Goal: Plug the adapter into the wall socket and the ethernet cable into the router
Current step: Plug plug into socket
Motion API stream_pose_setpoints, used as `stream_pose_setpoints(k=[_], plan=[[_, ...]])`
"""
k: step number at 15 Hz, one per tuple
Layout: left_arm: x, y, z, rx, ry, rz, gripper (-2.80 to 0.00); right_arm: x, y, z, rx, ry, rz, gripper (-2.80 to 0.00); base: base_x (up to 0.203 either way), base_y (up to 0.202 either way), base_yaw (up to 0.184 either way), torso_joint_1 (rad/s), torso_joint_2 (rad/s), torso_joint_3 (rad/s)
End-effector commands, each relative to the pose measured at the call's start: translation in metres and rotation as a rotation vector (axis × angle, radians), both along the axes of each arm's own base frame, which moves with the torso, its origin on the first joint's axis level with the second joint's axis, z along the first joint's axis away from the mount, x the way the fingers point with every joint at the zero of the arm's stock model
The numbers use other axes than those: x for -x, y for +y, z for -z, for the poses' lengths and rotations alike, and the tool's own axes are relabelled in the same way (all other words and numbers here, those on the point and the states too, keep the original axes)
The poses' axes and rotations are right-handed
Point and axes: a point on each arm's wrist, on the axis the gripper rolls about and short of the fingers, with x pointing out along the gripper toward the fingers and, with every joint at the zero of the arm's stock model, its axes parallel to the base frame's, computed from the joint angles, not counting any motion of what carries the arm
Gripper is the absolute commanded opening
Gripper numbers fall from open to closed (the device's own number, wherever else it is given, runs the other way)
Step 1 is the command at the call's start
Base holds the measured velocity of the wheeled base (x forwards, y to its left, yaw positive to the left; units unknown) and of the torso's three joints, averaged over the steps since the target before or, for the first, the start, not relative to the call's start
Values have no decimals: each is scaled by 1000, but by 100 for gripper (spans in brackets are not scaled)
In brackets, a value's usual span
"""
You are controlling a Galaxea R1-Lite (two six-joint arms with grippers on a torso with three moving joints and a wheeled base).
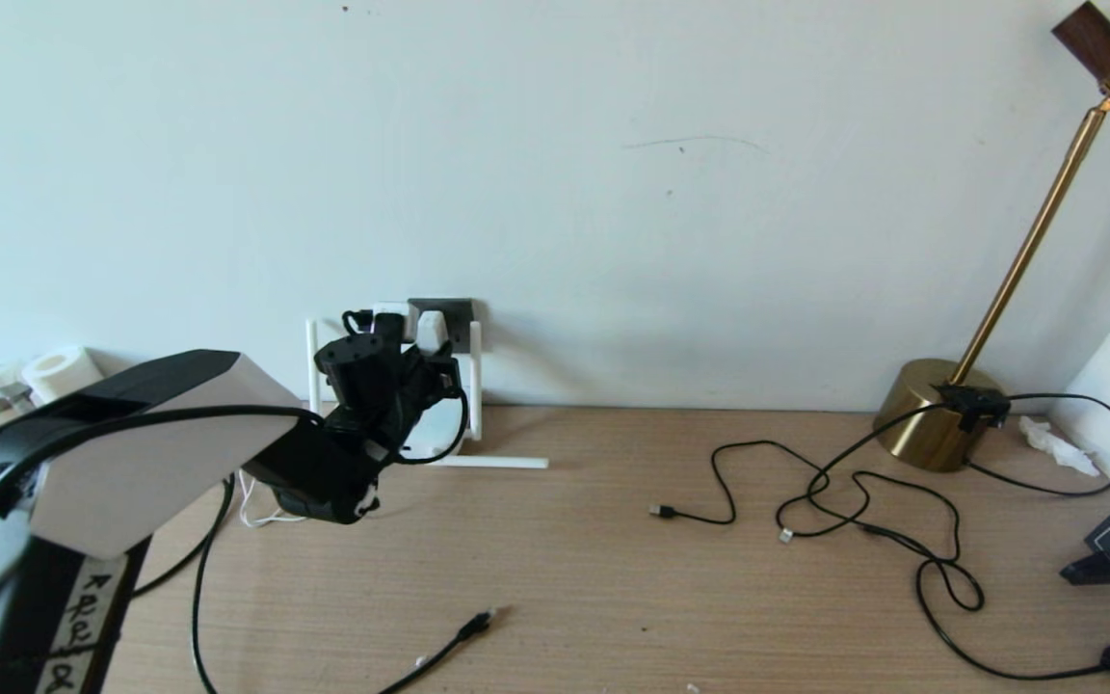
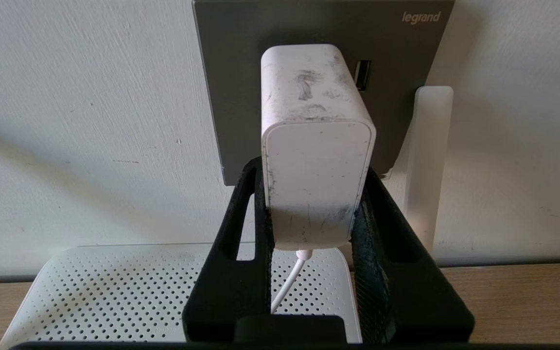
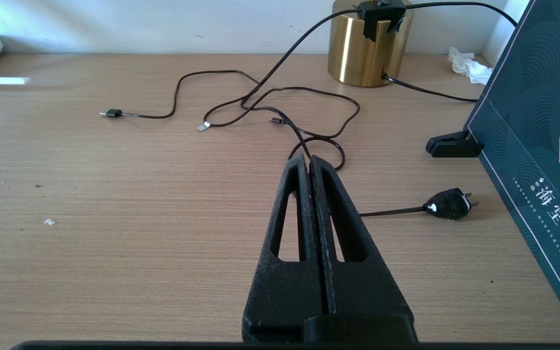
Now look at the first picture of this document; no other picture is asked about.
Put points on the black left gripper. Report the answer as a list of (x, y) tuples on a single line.
[(406, 400)]

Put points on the white power adapter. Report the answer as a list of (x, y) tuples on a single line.
[(432, 330)]

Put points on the white router with antennas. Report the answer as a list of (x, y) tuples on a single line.
[(502, 463)]

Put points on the white paper roll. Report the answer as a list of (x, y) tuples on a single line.
[(62, 374)]

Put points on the gold desk lamp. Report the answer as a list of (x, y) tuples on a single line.
[(919, 419)]

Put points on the black clip on lamp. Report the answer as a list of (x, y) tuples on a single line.
[(971, 407)]

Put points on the crumpled white tissue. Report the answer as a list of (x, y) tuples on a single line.
[(1054, 443)]

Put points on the black stand clip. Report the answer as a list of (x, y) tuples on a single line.
[(1085, 572)]

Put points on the grey wall socket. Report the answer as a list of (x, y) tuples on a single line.
[(459, 310)]

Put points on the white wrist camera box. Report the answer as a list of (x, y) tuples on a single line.
[(391, 318)]

